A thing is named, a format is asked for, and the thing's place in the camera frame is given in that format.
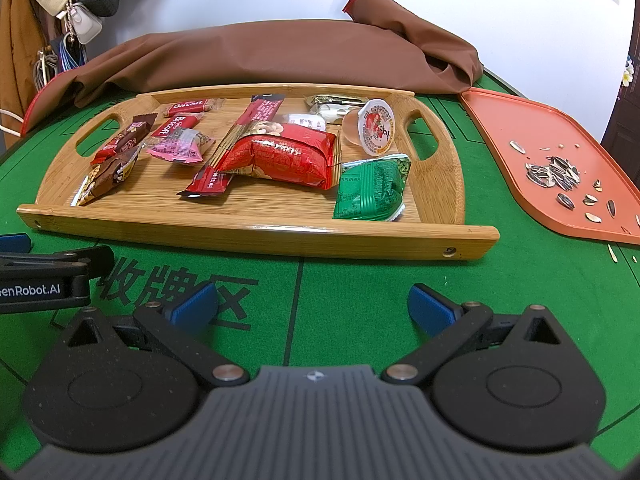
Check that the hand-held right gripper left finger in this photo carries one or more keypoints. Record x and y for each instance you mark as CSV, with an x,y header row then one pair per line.
x,y
197,305

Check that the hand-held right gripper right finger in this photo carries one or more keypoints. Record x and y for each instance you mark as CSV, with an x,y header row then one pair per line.
x,y
427,307

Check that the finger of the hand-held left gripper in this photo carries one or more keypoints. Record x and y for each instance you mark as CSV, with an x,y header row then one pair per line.
x,y
97,257
12,243

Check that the brown almond bar packet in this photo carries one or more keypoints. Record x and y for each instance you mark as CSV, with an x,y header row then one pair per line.
x,y
107,175

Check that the red brown chocolate packet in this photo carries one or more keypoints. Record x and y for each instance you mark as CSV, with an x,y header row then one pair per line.
x,y
120,140

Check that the wooden tray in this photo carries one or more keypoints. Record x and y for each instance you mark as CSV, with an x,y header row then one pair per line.
x,y
280,215

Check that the green snack packet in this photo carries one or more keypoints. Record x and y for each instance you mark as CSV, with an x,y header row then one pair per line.
x,y
372,187

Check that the pink snack packet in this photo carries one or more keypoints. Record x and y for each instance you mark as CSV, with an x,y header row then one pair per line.
x,y
180,147

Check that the red biscuit packet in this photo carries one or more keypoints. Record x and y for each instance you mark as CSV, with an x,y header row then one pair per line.
x,y
175,125
192,106

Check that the jelly cup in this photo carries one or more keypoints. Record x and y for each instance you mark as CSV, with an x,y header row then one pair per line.
x,y
375,127

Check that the white packet with pink print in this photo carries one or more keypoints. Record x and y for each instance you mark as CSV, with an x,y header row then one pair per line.
x,y
307,121

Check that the gold snack packet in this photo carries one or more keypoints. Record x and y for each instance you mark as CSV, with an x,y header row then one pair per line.
x,y
340,99

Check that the red peanut packet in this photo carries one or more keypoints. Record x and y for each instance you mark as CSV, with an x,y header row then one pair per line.
x,y
280,157

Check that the pile of sunflower seeds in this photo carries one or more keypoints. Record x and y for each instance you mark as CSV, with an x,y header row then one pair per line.
x,y
555,172

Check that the single sunflower seed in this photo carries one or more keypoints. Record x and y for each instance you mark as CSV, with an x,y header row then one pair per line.
x,y
612,253

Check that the brown coat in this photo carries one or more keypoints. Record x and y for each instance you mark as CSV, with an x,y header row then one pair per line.
x,y
17,50

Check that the long dark red bar packet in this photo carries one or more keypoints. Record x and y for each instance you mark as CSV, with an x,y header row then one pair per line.
x,y
250,115

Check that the orange plastic board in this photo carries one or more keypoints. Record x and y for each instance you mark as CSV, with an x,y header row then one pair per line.
x,y
515,125

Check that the white small pouch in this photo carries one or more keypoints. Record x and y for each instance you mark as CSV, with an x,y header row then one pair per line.
x,y
84,26

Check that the brown cloth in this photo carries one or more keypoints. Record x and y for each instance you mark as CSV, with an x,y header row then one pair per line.
x,y
260,55

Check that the dark brown door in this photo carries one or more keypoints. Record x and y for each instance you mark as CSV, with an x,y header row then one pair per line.
x,y
625,120

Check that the white flower sticker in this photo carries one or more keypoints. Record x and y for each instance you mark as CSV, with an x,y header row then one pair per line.
x,y
628,72

